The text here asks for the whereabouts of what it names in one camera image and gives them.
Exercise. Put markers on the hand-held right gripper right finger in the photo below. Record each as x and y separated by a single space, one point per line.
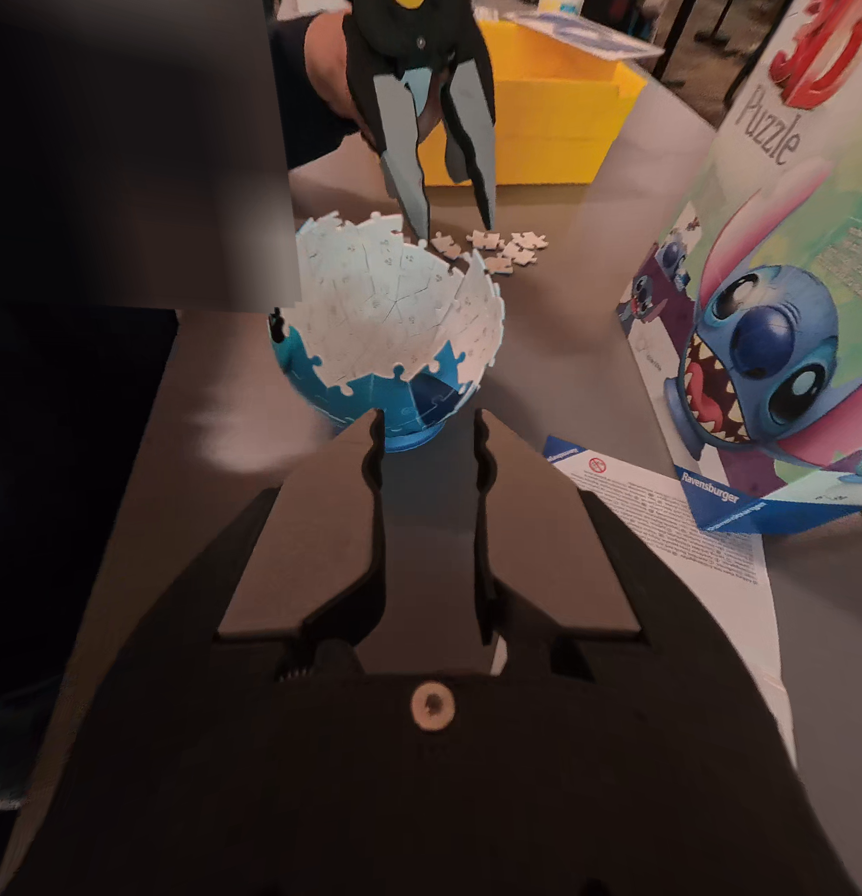
550 560

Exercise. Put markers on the cartoon character puzzle box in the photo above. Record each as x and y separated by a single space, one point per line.
774 245

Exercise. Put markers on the person's left hand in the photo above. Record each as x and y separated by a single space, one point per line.
326 56

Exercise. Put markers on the blue white printed board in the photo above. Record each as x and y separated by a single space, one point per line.
592 35

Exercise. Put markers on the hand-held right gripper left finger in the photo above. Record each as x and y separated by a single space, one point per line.
312 560

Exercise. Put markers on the folded instruction leaflet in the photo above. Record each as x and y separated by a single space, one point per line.
655 518

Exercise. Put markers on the yellow plastic bin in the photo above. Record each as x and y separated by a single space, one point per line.
557 126

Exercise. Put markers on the pile of puzzle pieces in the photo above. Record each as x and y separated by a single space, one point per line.
483 240

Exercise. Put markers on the blue puzzle ball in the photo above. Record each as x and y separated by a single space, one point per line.
375 294

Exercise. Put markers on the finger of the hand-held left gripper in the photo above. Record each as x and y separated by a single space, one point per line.
473 126
399 140

